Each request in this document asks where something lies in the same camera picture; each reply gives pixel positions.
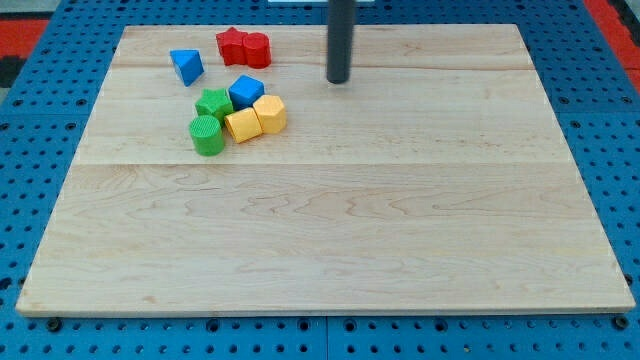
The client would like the green star block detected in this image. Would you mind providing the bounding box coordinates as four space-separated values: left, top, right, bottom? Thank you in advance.
195 88 234 127

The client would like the blue triangular prism block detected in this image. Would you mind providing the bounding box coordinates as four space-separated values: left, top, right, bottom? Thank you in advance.
170 49 204 87

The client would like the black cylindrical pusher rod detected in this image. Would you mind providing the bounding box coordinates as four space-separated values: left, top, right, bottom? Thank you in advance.
326 0 356 84

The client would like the blue cube block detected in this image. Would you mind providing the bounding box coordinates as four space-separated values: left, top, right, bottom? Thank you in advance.
228 75 265 111

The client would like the red cylinder block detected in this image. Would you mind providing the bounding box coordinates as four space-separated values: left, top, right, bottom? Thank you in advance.
243 32 272 69

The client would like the red star block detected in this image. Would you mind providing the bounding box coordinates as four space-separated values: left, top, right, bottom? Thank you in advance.
216 27 248 66

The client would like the yellow hexagon block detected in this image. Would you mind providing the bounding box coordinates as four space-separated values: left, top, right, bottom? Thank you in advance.
253 95 287 134

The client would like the yellow cube block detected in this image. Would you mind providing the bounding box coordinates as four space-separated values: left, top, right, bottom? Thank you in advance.
224 107 263 143

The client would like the light wooden board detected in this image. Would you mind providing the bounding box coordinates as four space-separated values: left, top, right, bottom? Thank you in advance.
16 24 635 318

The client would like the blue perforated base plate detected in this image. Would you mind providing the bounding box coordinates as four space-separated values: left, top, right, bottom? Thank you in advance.
1 1 639 359

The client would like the green cylinder block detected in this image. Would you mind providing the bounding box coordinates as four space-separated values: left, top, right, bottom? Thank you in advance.
189 115 225 156

